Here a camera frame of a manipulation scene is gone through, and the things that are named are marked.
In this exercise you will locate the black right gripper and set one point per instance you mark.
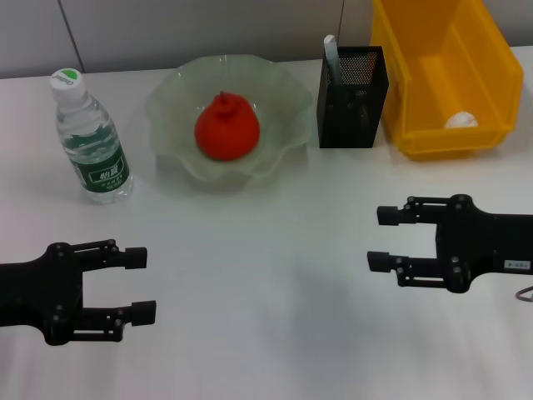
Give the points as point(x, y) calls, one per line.
point(483, 246)

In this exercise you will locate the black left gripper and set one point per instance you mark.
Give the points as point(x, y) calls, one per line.
point(46, 291)

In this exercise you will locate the clear green-label water bottle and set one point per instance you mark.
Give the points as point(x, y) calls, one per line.
point(102, 175)

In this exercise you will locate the white paper ball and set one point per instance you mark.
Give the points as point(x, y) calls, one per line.
point(461, 120)

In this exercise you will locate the grey marker pen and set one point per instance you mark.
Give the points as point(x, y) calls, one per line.
point(337, 71)

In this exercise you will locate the red-orange fruit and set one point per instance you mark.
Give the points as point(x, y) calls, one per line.
point(227, 129)

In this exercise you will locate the black mesh pen holder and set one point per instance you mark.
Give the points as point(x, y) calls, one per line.
point(350, 121)

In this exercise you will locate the green glass fruit bowl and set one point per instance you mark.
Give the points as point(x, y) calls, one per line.
point(179, 108)

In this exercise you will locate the yellow plastic bin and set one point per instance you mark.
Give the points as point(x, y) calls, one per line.
point(454, 83)

